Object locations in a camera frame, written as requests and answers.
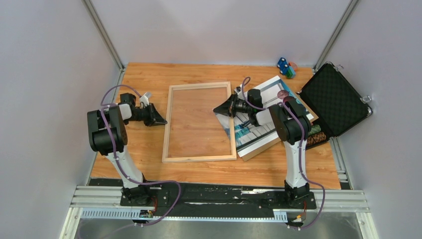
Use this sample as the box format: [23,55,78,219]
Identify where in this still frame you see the light wooden picture frame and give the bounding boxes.
[161,82,238,164]

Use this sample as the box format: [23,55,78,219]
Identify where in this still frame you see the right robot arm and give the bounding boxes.
[213,89,311,208]

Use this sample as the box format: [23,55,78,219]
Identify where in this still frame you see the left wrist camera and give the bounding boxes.
[139,92,152,108]

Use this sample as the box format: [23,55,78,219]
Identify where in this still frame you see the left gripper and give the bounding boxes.
[124,104,168,127]

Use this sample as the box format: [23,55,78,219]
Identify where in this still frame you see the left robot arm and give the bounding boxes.
[87,92,167,190]

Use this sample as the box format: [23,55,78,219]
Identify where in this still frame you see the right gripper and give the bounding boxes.
[213,93,252,119]

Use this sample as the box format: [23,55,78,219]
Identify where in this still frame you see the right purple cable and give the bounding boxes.
[241,77,326,231]

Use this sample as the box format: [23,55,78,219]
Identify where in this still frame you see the colourful toy blocks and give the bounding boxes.
[277,57,298,79]

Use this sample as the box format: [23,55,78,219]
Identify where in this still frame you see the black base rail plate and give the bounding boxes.
[120,183,317,218]

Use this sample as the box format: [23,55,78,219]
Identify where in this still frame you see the poker chip tray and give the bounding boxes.
[306,124,329,150]

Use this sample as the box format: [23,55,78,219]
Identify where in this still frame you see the large printed photo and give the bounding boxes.
[215,76,318,161]

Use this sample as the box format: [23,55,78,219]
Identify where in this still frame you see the black foam-lined case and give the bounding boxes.
[299,62,372,138]

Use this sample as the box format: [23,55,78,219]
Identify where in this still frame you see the wooden backing board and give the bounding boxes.
[240,99,319,163]

